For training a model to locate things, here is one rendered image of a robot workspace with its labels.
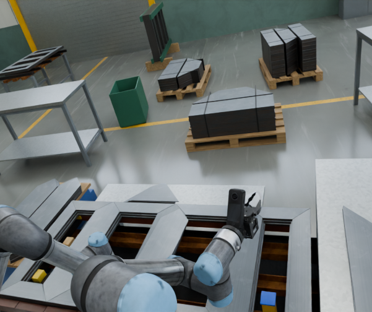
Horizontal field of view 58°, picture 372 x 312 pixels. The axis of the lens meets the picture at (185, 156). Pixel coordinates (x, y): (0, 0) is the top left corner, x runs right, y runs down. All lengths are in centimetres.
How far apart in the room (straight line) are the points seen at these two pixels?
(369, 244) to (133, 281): 105
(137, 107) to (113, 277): 460
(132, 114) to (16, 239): 423
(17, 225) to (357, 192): 142
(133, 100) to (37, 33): 619
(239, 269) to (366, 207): 63
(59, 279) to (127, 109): 360
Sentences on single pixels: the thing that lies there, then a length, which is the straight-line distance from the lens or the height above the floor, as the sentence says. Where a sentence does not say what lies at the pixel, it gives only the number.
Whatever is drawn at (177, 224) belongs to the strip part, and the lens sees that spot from 197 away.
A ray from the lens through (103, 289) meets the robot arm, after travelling 68.
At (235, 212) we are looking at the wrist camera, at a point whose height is 149.
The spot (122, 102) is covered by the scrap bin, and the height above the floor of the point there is 42.
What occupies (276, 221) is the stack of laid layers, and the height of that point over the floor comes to 84.
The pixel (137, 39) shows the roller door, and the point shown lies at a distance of 982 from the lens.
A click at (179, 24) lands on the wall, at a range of 951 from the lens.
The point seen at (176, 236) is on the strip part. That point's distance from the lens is 190.
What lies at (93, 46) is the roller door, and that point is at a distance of 1030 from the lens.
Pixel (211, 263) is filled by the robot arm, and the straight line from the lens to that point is 92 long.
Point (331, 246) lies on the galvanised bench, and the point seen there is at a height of 105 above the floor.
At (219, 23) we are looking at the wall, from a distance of 940.
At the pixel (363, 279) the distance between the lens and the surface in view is 140.
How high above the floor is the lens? 217
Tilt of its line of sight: 31 degrees down
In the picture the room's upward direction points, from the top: 14 degrees counter-clockwise
